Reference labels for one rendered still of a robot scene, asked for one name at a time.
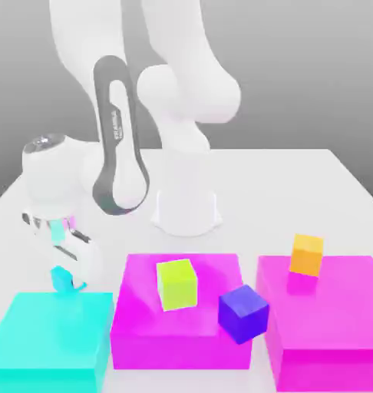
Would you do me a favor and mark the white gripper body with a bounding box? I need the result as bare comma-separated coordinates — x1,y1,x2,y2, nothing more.
51,228,101,286

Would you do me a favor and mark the small cyan cube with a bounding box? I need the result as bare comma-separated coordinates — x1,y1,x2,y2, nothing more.
50,265,88,293

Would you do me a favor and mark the small yellow-green cube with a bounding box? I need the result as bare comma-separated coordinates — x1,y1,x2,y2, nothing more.
156,258,199,312

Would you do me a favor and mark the small blue cube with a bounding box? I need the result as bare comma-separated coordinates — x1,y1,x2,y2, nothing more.
217,284,271,345

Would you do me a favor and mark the small orange cube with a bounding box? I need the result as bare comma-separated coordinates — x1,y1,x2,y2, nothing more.
289,233,325,278

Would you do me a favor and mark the large cyan box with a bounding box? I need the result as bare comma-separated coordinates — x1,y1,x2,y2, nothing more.
0,291,116,393

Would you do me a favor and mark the large magenta box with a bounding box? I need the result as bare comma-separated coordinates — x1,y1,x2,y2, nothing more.
109,253,254,372
255,254,373,393

